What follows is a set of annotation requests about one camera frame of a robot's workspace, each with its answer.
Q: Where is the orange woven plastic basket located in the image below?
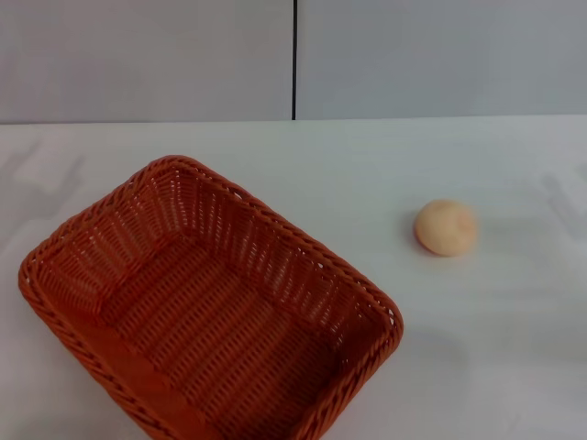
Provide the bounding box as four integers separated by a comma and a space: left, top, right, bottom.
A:
17, 154, 405, 440

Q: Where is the pale peach steamed bun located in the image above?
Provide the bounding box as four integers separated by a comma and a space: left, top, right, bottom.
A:
414, 199, 480, 258

